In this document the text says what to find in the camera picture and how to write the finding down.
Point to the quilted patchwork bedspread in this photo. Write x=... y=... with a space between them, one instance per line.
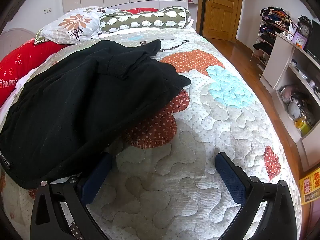
x=200 y=130

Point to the green hedgehog print bolster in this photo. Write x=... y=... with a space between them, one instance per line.
x=145 y=20

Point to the white shelf unit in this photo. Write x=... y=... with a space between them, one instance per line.
x=277 y=62

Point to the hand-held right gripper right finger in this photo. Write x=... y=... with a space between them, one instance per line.
x=230 y=177

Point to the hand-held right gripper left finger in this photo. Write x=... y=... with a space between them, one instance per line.
x=96 y=177

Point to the white bed sheet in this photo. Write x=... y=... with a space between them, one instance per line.
x=6 y=108

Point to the white wall socket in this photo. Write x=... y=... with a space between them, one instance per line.
x=47 y=10

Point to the yellow jar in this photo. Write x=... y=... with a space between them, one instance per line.
x=303 y=127

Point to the small purple clock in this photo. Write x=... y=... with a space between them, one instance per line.
x=298 y=40

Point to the black pants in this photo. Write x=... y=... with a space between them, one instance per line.
x=75 y=105

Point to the pale arched headboard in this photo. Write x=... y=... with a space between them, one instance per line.
x=15 y=40

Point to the wooden door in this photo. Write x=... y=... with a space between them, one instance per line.
x=222 y=10

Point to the shoe rack with clothes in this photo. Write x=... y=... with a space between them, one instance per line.
x=265 y=37

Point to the ornate dark table clock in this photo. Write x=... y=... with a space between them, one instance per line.
x=304 y=28

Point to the black television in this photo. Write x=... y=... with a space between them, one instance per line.
x=315 y=40

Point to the red printed blanket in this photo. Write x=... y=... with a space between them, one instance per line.
x=25 y=55

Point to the white floral pillow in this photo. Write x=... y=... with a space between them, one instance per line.
x=75 y=25

